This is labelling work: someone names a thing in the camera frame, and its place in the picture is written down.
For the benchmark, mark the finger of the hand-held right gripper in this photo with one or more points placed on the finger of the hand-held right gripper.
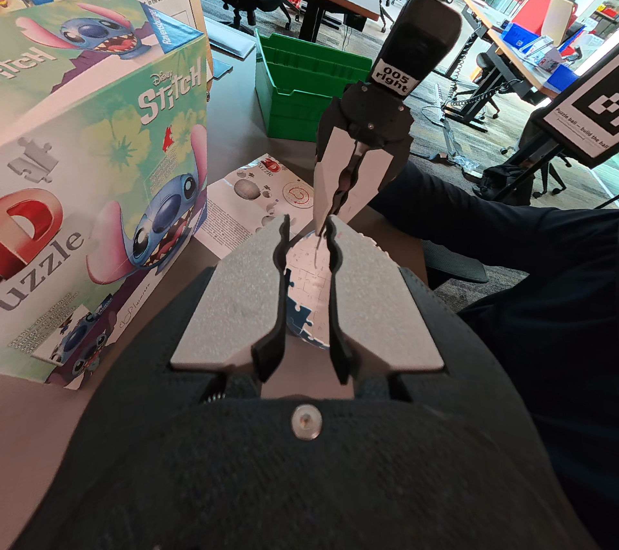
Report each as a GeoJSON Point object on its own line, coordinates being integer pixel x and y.
{"type": "Point", "coordinates": [329, 172]}
{"type": "Point", "coordinates": [372, 177]}

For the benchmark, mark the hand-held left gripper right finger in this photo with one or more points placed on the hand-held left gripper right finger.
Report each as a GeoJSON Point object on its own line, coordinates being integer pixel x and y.
{"type": "Point", "coordinates": [382, 317]}

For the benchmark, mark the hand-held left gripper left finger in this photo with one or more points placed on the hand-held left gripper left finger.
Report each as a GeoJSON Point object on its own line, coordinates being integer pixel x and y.
{"type": "Point", "coordinates": [227, 317]}

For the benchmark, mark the white puzzle piece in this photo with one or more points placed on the white puzzle piece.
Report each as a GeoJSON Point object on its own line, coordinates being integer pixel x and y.
{"type": "Point", "coordinates": [319, 250]}

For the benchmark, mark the partly built puzzle ball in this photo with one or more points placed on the partly built puzzle ball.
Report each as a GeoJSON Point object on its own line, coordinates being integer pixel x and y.
{"type": "Point", "coordinates": [309, 288]}

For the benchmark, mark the person's right forearm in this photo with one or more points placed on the person's right forearm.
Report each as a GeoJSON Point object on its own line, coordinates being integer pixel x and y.
{"type": "Point", "coordinates": [483, 221]}

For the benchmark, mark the colourful cardboard puzzle box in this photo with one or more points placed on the colourful cardboard puzzle box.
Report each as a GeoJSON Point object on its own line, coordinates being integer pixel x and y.
{"type": "Point", "coordinates": [96, 148]}

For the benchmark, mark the green plastic bin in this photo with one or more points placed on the green plastic bin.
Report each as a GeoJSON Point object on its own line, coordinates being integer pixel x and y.
{"type": "Point", "coordinates": [300, 85]}

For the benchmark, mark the grey mesh office chair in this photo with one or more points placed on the grey mesh office chair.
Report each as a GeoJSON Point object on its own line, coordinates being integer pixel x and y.
{"type": "Point", "coordinates": [454, 264]}

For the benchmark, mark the white paper leaflet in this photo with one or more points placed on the white paper leaflet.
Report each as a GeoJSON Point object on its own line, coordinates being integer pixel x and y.
{"type": "Point", "coordinates": [232, 201]}

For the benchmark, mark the person's dark clothing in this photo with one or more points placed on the person's dark clothing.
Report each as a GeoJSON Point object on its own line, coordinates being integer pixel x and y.
{"type": "Point", "coordinates": [556, 366]}

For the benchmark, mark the red plastic bin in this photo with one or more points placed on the red plastic bin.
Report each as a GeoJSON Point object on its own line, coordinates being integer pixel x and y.
{"type": "Point", "coordinates": [532, 13]}

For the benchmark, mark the black white sign board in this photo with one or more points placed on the black white sign board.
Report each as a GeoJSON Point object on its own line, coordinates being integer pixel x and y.
{"type": "Point", "coordinates": [585, 109]}

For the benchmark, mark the black desk frame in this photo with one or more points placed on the black desk frame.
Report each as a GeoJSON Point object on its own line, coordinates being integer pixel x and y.
{"type": "Point", "coordinates": [476, 85]}

